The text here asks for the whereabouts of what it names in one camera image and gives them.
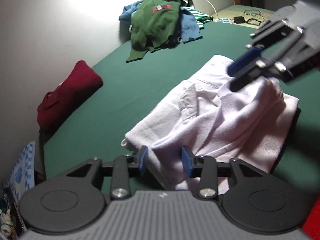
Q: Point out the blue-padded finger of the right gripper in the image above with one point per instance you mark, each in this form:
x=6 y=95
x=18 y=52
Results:
x=244 y=60
x=243 y=77

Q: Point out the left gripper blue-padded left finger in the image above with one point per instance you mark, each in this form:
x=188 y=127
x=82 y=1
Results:
x=125 y=167

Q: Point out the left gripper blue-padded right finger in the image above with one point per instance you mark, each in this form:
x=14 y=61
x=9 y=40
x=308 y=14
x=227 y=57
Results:
x=202 y=167

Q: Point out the white polo shirt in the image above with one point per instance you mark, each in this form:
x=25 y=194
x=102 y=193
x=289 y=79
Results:
x=202 y=113

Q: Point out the white power strip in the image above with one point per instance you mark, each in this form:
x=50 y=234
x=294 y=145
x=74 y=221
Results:
x=223 y=20

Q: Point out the black charger adapter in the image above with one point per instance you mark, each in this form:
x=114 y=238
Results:
x=239 y=20

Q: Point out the blue knit garment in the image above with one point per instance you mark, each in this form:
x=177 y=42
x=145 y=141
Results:
x=189 y=27

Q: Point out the green white striped shirt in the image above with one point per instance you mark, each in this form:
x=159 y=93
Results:
x=200 y=17

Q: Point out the dark green knit sweater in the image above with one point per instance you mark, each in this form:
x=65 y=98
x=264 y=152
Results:
x=154 y=26

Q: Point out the blue white patterned cloth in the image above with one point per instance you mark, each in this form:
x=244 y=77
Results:
x=21 y=178

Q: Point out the folded dark red sweater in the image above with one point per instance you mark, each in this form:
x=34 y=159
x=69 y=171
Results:
x=59 y=104

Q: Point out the small white plush toy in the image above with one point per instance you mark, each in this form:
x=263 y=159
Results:
x=6 y=223

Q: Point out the red object at edge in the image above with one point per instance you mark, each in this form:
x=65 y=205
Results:
x=312 y=224

